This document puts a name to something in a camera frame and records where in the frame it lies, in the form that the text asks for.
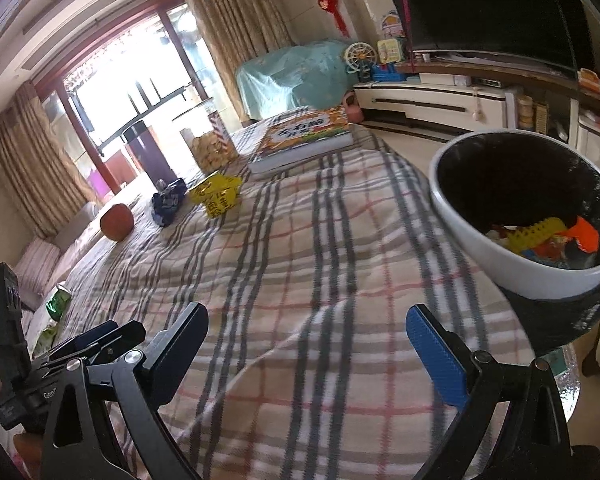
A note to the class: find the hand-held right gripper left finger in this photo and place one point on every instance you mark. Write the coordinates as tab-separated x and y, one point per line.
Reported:
180	345

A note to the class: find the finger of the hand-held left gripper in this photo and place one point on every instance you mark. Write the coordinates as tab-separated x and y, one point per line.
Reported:
125	340
92	335

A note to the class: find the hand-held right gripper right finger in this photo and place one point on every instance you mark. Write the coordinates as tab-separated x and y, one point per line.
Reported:
437	355

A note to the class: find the black bin liner bag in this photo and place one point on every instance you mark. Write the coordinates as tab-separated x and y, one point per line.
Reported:
555	320

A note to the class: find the white round bin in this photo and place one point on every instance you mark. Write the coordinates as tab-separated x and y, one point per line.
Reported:
480	240

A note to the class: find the green snack packet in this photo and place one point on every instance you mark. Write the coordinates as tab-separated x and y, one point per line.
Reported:
57	304

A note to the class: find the light grey sofa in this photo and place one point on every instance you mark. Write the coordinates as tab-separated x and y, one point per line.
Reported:
40	262

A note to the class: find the orange fruit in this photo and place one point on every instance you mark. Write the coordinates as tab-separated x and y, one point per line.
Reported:
116	222

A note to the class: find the plaid table blanket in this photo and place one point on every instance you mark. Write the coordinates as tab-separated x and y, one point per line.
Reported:
305	285

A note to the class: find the dark blue toy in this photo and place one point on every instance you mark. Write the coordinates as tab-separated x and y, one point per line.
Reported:
169	201

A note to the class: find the yellow plastic toy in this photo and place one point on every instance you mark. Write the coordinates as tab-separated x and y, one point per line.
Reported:
215	194

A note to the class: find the beige patterned curtain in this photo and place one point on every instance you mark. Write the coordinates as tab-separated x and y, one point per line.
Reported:
30	160
240	20

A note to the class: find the dark purple cylinder bin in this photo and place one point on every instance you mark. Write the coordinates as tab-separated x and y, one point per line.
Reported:
147	152

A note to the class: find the clear cookie container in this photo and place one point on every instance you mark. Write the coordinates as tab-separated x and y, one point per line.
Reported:
212	150

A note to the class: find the large colourful book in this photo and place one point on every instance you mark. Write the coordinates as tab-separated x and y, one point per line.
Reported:
300	135

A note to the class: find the red framed glass door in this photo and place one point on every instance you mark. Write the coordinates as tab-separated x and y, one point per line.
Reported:
130	95

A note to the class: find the pink hanging brush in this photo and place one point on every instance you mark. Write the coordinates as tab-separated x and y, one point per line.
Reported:
476	107

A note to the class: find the white television cabinet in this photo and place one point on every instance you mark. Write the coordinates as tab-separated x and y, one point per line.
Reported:
420	105

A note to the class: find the wooden rack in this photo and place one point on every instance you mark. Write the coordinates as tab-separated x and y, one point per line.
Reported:
541	117

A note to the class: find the pink kettlebell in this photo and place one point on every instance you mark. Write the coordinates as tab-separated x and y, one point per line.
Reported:
352	110

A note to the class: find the stacked round containers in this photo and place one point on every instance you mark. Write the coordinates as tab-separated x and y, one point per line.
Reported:
525	110

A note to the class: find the black set-top box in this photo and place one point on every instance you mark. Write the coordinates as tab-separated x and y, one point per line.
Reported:
487	81

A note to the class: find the teal dust cover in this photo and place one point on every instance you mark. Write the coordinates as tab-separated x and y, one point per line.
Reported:
290	75

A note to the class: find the white ferris wheel toy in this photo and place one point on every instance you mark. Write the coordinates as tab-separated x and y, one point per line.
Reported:
359	57

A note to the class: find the pastel toy house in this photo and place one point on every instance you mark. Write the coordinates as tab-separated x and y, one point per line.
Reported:
391	50

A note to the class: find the orange toy cash register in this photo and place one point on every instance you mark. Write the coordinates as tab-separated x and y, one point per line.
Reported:
587	80

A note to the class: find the black television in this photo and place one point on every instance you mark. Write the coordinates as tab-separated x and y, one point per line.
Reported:
490	5

